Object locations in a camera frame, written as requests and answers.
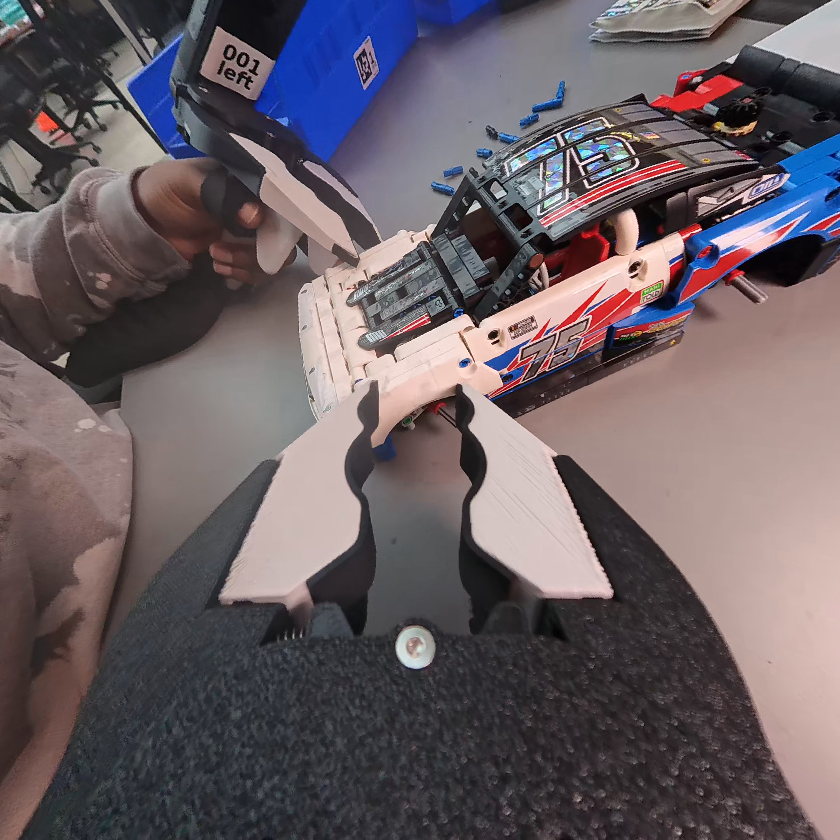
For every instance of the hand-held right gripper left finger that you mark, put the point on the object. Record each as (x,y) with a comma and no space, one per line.
(295,525)

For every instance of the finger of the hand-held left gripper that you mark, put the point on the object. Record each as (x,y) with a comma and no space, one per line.
(302,210)
(325,177)

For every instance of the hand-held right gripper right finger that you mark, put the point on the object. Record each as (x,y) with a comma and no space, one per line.
(531,518)

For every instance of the toy brick race car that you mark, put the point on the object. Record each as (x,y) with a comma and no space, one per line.
(558,341)

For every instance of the person's left forearm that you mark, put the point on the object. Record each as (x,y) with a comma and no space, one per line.
(79,262)

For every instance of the grey desk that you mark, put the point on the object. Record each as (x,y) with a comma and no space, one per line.
(656,492)

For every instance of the person's left hand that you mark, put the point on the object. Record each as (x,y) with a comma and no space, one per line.
(170,203)

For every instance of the blue storage crate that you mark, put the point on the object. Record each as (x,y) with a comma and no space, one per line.
(453,6)
(315,65)

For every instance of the black office chair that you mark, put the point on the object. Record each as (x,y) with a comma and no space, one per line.
(65,72)

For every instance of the scattered blue connector pins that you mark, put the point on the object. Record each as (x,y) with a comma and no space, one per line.
(506,137)

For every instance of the person's dark trousers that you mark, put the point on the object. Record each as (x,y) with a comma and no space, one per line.
(144,341)

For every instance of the blue angled connector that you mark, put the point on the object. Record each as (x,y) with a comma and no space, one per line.
(550,98)

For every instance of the person's grey mottled sweatshirt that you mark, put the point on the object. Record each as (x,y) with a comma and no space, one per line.
(52,525)

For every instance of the stack of booklets and stickers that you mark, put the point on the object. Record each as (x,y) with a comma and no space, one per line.
(656,19)

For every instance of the white table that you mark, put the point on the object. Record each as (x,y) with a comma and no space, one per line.
(807,36)

